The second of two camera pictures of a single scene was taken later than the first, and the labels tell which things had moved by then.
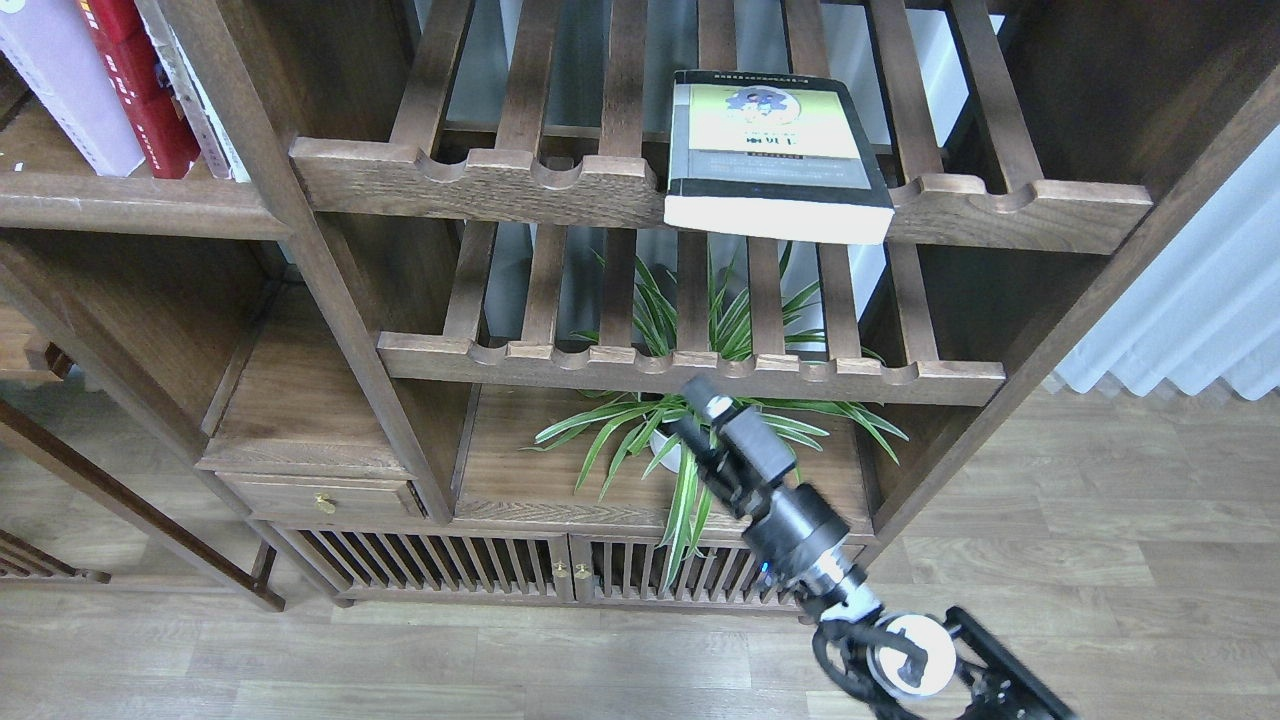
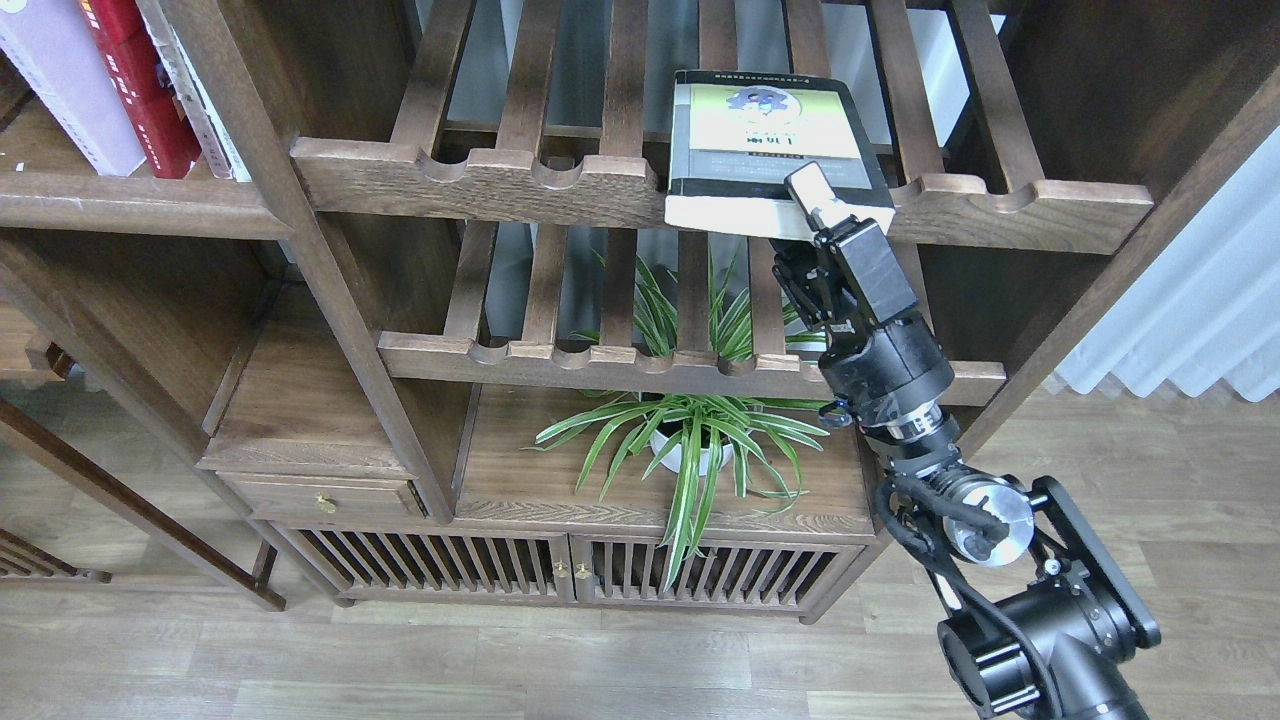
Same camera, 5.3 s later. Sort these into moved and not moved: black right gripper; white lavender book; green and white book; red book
Moved: black right gripper
Not moved: white lavender book; green and white book; red book
